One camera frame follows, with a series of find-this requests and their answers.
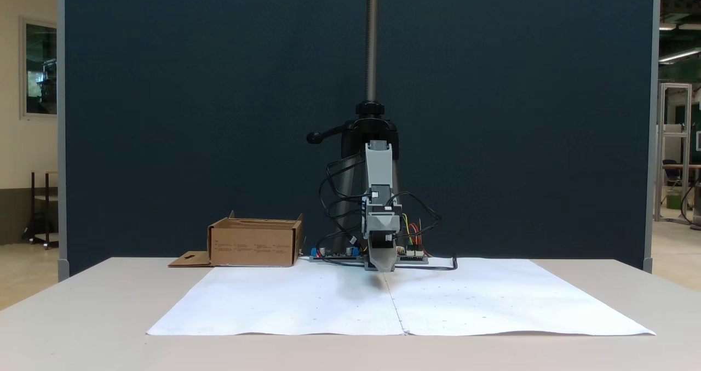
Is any black gripper servo cable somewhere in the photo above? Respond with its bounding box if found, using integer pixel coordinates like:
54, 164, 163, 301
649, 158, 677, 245
390, 191, 443, 247

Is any black power cable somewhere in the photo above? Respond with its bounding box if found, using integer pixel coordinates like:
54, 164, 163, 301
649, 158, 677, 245
393, 255, 459, 272

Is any dark blue partition panel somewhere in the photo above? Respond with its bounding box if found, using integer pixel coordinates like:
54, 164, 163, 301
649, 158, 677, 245
57, 0, 656, 282

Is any blue circuit board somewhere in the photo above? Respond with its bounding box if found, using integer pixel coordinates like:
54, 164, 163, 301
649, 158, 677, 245
308, 244, 364, 263

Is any black office chair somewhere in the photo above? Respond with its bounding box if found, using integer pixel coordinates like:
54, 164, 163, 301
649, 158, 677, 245
660, 158, 686, 208

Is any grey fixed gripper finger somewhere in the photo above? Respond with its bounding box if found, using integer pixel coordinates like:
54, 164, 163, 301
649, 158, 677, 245
365, 231, 399, 273

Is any brown cardboard box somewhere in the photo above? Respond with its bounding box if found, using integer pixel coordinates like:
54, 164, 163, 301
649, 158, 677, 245
168, 210, 305, 268

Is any white paper sheet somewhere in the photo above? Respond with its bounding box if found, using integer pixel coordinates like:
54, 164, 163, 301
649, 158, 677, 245
383, 258, 657, 337
146, 258, 407, 337

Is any dark shelf cart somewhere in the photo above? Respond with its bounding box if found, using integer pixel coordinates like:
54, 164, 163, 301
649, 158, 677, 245
22, 170, 60, 250

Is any framed window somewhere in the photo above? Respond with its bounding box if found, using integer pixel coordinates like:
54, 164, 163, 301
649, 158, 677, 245
20, 17, 59, 121

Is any aluminium frame rack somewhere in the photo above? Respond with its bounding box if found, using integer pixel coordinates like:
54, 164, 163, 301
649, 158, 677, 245
654, 82, 694, 225

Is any black tripod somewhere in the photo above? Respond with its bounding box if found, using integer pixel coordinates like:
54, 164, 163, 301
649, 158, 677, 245
306, 0, 404, 254

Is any circuit board with coloured wires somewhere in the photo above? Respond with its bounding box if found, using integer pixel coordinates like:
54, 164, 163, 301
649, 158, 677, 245
395, 212, 430, 264

